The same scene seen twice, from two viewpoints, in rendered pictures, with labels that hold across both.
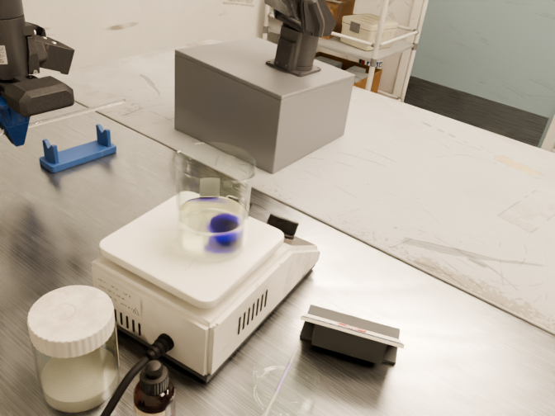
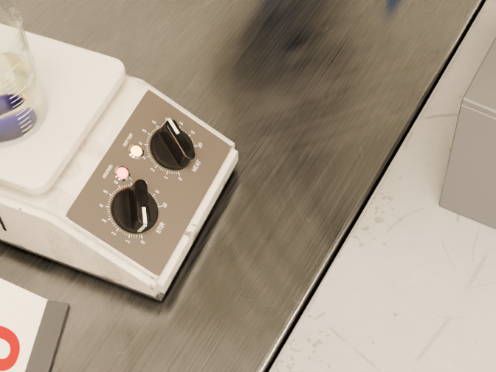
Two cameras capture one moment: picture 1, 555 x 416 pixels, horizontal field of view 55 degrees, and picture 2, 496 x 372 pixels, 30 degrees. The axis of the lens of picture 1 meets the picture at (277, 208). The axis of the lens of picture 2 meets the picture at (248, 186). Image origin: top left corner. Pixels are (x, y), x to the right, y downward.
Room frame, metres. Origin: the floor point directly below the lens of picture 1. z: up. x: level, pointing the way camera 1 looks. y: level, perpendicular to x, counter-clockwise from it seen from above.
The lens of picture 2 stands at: (0.52, -0.36, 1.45)
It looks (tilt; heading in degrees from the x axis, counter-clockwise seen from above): 54 degrees down; 90
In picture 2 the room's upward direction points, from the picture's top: 4 degrees counter-clockwise
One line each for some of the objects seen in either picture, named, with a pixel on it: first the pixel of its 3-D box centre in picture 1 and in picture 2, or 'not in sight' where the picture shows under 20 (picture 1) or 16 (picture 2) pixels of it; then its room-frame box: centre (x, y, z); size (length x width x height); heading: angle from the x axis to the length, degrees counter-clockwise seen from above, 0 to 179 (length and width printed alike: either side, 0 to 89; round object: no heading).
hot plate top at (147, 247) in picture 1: (195, 242); (12, 102); (0.37, 0.07, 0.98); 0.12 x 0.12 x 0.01; 63
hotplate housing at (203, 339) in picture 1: (211, 266); (58, 153); (0.39, 0.06, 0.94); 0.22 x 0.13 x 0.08; 153
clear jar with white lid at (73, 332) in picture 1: (76, 349); not in sight; (0.27, 0.14, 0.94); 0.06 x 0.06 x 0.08
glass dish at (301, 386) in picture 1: (285, 384); not in sight; (0.29, -0.02, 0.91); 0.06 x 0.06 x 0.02
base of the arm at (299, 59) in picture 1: (296, 47); not in sight; (0.80, 0.00, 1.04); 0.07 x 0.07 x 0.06; 60
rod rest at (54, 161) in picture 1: (78, 146); not in sight; (0.64, 0.28, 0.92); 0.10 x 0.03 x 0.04; 144
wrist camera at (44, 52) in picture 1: (38, 46); not in sight; (0.62, 0.31, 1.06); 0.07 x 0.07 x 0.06; 55
